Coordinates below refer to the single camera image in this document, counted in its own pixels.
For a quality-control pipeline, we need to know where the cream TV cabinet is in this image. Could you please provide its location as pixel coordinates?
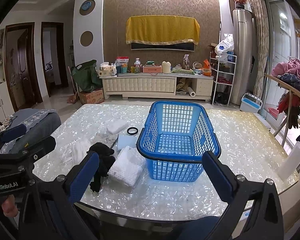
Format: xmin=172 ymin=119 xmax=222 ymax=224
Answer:
xmin=101 ymin=73 xmax=213 ymax=101

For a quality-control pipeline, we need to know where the person's hand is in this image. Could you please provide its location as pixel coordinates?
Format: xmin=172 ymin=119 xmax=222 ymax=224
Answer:
xmin=1 ymin=195 xmax=18 ymax=218

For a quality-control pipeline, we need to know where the blue plastic basket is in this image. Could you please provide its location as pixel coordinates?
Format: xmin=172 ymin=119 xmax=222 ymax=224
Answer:
xmin=136 ymin=101 xmax=221 ymax=183

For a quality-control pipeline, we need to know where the tall air conditioner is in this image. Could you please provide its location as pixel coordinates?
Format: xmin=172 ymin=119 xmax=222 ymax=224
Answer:
xmin=230 ymin=9 xmax=254 ymax=106

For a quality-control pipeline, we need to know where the green shopping bag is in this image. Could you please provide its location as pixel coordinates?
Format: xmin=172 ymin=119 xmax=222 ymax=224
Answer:
xmin=70 ymin=60 xmax=102 ymax=93

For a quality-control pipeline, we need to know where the white gauze towel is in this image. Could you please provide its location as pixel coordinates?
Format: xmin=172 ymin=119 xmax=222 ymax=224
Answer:
xmin=61 ymin=138 xmax=91 ymax=165

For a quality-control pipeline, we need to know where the white plastic bag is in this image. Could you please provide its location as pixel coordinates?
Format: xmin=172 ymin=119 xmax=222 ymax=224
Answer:
xmin=215 ymin=34 xmax=234 ymax=56

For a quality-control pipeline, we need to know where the white plastic bottle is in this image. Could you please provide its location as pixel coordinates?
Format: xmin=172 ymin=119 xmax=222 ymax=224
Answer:
xmin=277 ymin=141 xmax=300 ymax=181

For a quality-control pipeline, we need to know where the grey marbled cloth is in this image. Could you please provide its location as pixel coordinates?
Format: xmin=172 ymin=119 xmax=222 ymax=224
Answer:
xmin=93 ymin=133 xmax=119 ymax=148

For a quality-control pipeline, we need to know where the pink box on cabinet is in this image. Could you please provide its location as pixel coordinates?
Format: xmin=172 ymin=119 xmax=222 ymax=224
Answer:
xmin=142 ymin=65 xmax=162 ymax=74

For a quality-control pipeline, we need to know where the tissue box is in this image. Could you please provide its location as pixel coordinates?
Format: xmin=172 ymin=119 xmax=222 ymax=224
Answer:
xmin=97 ymin=62 xmax=111 ymax=77

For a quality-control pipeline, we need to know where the orange detergent bottle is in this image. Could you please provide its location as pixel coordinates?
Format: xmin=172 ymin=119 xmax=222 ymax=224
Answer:
xmin=202 ymin=59 xmax=212 ymax=77

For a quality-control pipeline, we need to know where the cream jar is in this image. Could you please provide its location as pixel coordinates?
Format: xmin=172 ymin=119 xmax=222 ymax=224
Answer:
xmin=161 ymin=61 xmax=171 ymax=74

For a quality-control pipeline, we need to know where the grey chair with lace cover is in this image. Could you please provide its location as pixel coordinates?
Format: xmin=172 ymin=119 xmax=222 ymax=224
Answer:
xmin=0 ymin=108 xmax=61 ymax=154

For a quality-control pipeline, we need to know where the white blue plastic bin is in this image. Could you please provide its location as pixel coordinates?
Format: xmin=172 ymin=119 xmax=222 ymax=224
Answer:
xmin=239 ymin=93 xmax=263 ymax=113

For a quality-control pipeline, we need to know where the white metal shelf rack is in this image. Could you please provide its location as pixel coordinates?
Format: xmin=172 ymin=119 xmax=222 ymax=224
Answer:
xmin=209 ymin=52 xmax=237 ymax=106

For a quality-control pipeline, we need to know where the cardboard box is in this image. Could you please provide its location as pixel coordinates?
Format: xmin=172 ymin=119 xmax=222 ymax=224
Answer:
xmin=79 ymin=88 xmax=104 ymax=105

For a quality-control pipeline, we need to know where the pile of clothes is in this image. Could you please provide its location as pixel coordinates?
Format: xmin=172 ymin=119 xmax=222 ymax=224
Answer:
xmin=271 ymin=58 xmax=300 ymax=129

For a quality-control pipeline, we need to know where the paper roll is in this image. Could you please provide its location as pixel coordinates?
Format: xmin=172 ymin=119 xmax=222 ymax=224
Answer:
xmin=187 ymin=87 xmax=196 ymax=98

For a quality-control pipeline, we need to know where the white foam sponge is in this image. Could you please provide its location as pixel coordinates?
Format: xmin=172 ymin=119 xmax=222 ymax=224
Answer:
xmin=107 ymin=119 xmax=128 ymax=134

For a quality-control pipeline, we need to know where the light blue sponge cloth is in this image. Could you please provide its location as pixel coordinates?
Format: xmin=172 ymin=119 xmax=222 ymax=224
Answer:
xmin=117 ymin=135 xmax=138 ymax=151

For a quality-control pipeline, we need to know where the yellow covered television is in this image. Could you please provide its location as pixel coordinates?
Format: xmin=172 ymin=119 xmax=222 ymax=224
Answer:
xmin=126 ymin=15 xmax=200 ymax=51

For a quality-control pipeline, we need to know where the black soft cloth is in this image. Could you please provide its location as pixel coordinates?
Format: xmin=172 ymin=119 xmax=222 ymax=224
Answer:
xmin=89 ymin=142 xmax=115 ymax=192

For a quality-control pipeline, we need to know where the white waffle towel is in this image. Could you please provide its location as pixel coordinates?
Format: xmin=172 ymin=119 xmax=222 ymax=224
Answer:
xmin=108 ymin=146 xmax=146 ymax=187

